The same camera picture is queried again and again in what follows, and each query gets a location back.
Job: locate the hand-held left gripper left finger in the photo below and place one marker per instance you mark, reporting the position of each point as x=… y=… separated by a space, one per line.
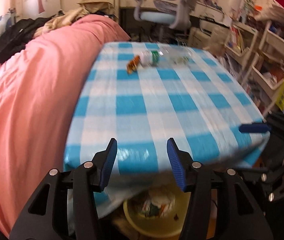
x=108 y=165

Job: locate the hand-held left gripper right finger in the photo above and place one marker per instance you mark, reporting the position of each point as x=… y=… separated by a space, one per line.
x=177 y=165

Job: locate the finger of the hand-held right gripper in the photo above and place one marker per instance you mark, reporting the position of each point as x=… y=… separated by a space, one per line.
x=253 y=128
x=269 y=185

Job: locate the yellow waste bin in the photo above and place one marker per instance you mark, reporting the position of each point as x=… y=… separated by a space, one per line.
x=154 y=226

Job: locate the clear plastic bottle green label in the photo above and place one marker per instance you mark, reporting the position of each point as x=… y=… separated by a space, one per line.
x=154 y=57

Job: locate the wide white book rack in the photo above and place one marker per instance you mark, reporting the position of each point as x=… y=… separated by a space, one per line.
x=267 y=80

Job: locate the narrow white book rack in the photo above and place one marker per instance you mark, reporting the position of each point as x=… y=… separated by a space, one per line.
x=247 y=45

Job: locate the translucent plastic bag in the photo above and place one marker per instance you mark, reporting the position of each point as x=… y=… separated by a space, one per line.
x=215 y=40

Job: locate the pink blanket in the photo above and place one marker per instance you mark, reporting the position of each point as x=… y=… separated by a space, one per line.
x=32 y=105

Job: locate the white drawer cabinet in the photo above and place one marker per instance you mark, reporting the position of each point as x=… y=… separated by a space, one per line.
x=194 y=37

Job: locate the white printer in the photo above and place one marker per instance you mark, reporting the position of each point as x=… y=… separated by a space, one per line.
x=214 y=25

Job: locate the group of upright books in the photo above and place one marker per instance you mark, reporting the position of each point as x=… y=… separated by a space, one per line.
x=240 y=2

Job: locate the grey blue office chair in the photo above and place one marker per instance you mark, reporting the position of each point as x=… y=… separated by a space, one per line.
x=157 y=16

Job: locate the black clothing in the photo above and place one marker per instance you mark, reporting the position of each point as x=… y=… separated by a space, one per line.
x=14 y=40

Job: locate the tan jacket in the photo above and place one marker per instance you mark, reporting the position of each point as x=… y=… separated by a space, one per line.
x=94 y=5

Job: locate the white desk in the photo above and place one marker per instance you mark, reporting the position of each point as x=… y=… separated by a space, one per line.
x=127 y=3

